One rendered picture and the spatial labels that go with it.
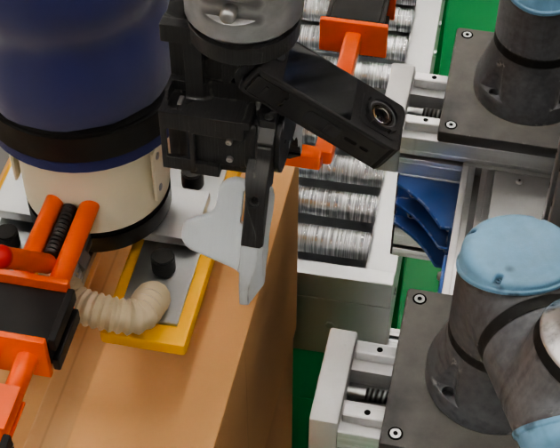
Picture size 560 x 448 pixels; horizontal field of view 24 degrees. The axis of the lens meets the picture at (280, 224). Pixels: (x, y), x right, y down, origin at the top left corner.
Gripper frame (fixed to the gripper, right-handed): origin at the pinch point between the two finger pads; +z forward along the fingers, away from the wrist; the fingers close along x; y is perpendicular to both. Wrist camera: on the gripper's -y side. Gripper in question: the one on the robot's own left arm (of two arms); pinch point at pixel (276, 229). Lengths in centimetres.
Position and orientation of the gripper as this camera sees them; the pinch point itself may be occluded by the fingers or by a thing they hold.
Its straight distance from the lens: 95.8
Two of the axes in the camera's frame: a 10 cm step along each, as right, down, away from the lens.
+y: -9.8, -1.5, 1.4
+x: -2.1, 7.3, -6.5
